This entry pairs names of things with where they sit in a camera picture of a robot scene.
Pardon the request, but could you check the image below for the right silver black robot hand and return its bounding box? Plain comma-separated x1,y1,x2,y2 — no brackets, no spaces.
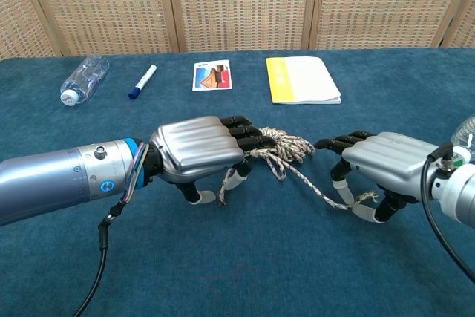
313,130,441,224

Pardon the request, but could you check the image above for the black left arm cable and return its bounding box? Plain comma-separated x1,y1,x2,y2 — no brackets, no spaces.
72,140,150,317

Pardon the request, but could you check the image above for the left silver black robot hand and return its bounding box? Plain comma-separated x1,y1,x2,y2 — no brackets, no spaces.
142,115,278,206

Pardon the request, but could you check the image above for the blue felt table mat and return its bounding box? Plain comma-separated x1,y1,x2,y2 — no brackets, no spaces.
0,48,475,317

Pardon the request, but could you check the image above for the beige braided rope bundle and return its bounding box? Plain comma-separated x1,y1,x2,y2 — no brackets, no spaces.
217,126,379,211

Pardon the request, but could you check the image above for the clear unlabelled plastic bottle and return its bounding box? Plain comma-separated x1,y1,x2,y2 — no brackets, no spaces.
59,55,111,107

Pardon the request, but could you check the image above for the woven folding screen panel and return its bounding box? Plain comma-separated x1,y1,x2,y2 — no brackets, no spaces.
20,0,181,57
441,0,475,49
165,0,322,53
309,0,471,50
0,0,62,61

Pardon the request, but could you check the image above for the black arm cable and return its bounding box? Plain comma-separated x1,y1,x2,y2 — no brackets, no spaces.
422,142,475,284
72,140,150,317

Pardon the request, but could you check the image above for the white blue marker pen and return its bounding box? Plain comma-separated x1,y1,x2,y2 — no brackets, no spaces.
128,64,158,101

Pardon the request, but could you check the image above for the colourful printed card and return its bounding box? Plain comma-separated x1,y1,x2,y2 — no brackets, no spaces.
191,59,233,93

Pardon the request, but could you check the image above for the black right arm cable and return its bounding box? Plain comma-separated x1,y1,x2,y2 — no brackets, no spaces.
422,142,475,284

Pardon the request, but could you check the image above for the yellow white booklet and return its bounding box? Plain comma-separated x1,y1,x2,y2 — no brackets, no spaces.
265,56,342,105

